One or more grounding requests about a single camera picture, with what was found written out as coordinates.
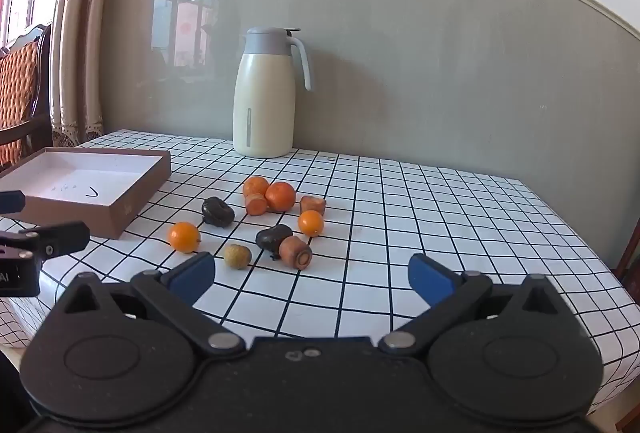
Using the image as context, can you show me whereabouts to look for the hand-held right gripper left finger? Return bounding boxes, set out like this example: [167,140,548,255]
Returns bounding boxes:
[55,252,248,357]

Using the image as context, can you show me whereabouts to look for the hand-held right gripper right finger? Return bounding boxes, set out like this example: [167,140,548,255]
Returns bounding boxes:
[378,253,583,357]

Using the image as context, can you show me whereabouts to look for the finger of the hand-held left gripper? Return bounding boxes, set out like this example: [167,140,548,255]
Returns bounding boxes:
[19,222,91,260]
[0,190,27,214]

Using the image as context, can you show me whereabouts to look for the small potato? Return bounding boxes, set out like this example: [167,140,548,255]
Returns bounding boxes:
[223,244,252,270]

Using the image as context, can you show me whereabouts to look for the brown cardboard box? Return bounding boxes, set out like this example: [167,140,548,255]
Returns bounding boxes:
[0,147,172,241]

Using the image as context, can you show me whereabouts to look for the carrot chunk with round core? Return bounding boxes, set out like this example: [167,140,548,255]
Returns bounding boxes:
[279,236,314,270]

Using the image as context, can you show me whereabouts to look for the dimpled tangerine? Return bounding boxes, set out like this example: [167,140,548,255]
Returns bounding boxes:
[243,176,271,200]

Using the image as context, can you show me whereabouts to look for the small smooth orange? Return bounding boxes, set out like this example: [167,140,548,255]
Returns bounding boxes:
[298,210,325,238]
[168,221,202,254]

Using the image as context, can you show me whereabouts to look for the white checked tablecloth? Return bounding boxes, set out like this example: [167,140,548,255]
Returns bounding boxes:
[0,129,640,416]

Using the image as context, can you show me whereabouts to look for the dark oval fruit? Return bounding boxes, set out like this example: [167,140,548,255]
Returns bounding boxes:
[255,224,294,260]

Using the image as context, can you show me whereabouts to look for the large smooth tangerine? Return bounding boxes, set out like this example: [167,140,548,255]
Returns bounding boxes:
[265,181,297,212]

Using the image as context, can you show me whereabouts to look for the wooden sofa with woven cushion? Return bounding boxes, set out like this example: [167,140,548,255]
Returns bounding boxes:
[0,24,53,174]

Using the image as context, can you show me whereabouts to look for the carrot chunk with dark end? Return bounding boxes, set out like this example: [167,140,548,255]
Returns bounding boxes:
[299,195,327,216]

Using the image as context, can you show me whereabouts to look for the beige lace curtain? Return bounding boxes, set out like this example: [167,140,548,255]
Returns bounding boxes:
[50,0,123,148]

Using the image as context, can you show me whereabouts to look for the cream thermos jug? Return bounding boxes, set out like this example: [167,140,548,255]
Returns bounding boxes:
[233,27,312,158]

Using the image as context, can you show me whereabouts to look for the brown wooden furniture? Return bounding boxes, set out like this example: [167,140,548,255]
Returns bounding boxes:
[614,218,640,286]

